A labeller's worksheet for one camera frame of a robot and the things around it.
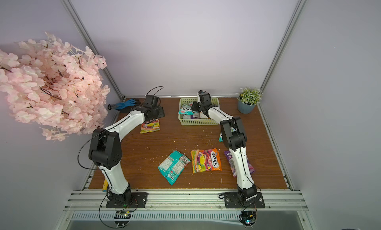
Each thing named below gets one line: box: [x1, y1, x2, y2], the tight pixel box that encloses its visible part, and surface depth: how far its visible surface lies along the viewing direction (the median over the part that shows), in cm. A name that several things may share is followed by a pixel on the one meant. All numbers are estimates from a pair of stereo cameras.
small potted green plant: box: [234, 87, 263, 115], surface depth 101 cm
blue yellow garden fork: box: [102, 178, 109, 192], surface depth 77 cm
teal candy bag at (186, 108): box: [178, 103, 197, 115], surface depth 102 cm
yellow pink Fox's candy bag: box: [190, 148, 223, 174], surface depth 87 cm
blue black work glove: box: [107, 98, 137, 111], surface depth 116 cm
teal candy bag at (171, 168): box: [157, 150, 191, 186], surface depth 85 cm
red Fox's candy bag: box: [139, 118, 161, 134], surface depth 102 cm
